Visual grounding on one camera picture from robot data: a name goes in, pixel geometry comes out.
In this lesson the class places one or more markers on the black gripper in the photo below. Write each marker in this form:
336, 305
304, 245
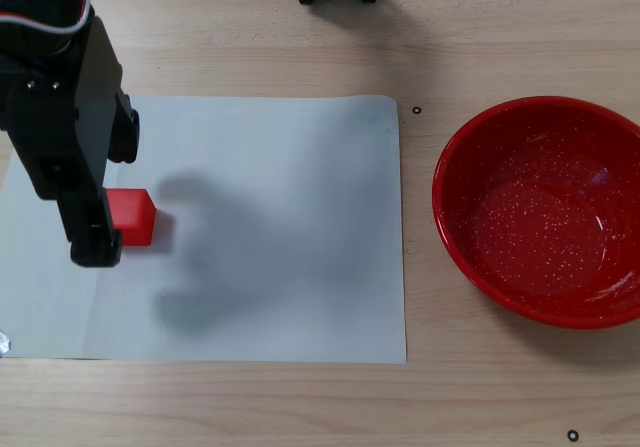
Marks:
86, 207

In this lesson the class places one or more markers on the red cube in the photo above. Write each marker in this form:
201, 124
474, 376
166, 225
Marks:
135, 212

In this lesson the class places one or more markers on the red speckled bowl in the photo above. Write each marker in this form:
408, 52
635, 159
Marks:
540, 227

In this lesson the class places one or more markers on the white paper sheet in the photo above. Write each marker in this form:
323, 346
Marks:
275, 267

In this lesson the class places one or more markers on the grey tape piece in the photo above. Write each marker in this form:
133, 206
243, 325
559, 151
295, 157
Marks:
4, 343

